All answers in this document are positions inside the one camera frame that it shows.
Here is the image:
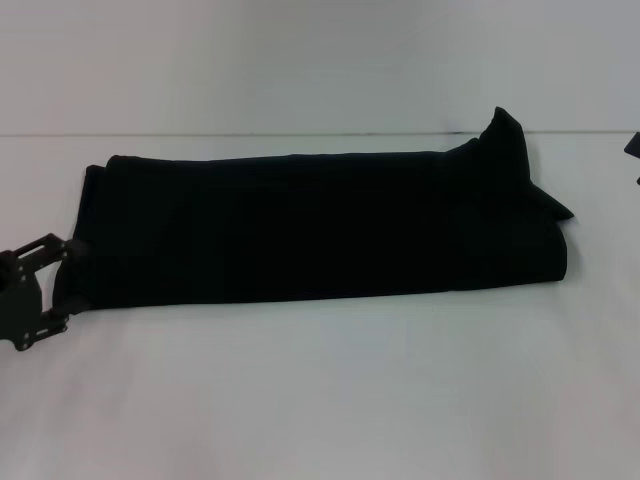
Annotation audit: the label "black shirt with FREE print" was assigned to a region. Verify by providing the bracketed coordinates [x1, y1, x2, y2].
[72, 105, 576, 315]

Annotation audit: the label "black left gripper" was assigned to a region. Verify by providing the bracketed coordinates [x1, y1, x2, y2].
[0, 232, 95, 353]

